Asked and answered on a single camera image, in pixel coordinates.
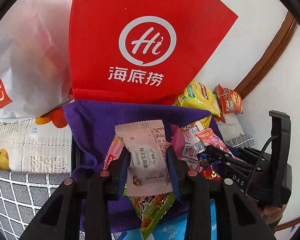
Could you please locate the green snack packet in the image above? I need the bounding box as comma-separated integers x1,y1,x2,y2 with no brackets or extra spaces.
123,189,176,239

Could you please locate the pink white snack packet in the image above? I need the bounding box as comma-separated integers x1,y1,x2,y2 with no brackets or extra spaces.
115,120,172,197

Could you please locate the person's right hand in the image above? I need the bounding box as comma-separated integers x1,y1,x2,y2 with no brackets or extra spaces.
248,196,287,227

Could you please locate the grey checked tablecloth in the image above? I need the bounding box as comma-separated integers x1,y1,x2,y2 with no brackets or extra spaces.
0,134,256,240

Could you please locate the small red snack packet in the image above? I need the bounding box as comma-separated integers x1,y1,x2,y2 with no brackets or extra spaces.
200,166,222,181

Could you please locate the blue tissue pack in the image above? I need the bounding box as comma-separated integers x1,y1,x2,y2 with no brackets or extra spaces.
112,199,217,240

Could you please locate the yellow triangular snack packet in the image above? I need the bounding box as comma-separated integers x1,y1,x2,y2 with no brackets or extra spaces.
181,114,212,132

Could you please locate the orange red snack bag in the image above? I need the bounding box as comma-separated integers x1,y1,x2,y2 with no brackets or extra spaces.
215,84,243,115

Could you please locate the pink purple snack packet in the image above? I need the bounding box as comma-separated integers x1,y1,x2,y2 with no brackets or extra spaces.
171,125,205,172

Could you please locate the pink panda snack packet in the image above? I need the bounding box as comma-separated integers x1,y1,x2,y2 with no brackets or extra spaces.
103,134,124,170

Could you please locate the purple cloth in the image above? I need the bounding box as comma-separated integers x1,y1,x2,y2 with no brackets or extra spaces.
63,100,211,232

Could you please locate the yellow chip bag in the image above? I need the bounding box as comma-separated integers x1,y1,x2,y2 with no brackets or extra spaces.
174,81,221,117

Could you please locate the white Miniso plastic bag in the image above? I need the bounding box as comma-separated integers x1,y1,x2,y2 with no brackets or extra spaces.
0,0,71,124

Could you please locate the red paper shopping bag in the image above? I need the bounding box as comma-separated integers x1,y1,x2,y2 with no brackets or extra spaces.
69,0,237,105

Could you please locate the brown wooden door frame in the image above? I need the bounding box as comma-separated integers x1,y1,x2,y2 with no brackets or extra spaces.
235,11,298,99

